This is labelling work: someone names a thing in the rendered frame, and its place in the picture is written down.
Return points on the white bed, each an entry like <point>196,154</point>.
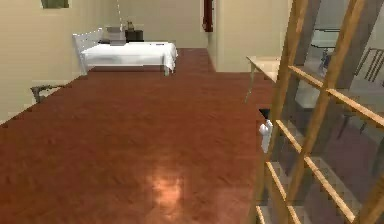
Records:
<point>133,53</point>

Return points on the pale wooden table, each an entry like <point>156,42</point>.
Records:
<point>266,66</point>

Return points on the dark nightstand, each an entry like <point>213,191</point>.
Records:
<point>134,35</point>

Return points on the dark red door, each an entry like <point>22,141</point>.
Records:
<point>208,15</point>

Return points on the small brown lamp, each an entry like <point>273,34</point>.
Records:
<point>130,26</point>

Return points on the grey pillow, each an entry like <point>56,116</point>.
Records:
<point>115,35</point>

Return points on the wooden ladder shelf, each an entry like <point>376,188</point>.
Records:
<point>320,100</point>

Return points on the green framed picture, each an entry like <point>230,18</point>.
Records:
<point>55,3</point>

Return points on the brown chair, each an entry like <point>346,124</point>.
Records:
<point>371,65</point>

